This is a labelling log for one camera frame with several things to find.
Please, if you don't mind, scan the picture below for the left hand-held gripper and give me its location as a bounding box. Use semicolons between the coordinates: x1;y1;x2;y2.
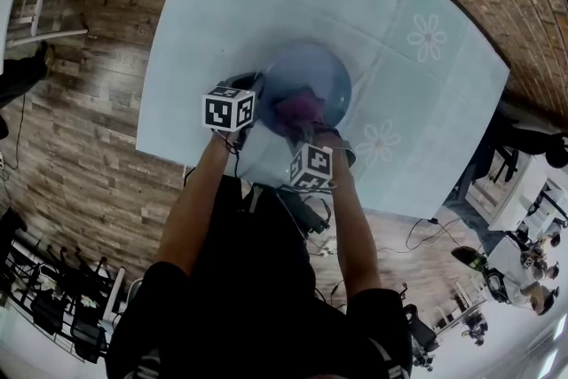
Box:
201;71;268;135

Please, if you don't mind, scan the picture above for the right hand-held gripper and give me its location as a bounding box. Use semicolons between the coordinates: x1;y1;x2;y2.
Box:
288;128;358;191

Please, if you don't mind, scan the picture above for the purple fleece cloth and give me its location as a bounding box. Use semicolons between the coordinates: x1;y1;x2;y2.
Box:
273;85;327;139

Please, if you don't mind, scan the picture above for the blue round bowl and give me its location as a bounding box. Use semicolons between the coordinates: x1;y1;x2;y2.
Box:
258;38;354;140

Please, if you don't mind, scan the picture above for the person's left forearm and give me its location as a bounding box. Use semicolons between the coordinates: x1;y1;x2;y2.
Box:
154;129;239;277

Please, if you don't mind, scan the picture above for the person's right forearm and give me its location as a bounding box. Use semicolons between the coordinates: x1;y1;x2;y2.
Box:
329;146;384;317

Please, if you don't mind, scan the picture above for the black power adapter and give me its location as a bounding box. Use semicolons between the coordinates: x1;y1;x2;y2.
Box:
296;195;331;237

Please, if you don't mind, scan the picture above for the white power strip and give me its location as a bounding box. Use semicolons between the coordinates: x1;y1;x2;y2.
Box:
316;236;339;258

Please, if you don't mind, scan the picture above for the person's black clothed torso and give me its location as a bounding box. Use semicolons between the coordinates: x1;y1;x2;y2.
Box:
105;175;414;379

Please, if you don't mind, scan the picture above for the black green bag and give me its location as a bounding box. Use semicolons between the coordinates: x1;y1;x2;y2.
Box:
451;246;490;274

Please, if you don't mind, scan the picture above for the black office chair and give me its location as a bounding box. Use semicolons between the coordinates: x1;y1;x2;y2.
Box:
491;101;568;170
400;283;442;372

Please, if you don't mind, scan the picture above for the white desk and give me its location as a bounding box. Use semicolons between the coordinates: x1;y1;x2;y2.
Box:
469;154;568;237

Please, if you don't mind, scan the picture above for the black metal rack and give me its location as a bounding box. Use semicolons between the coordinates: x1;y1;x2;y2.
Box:
0;207;122;366

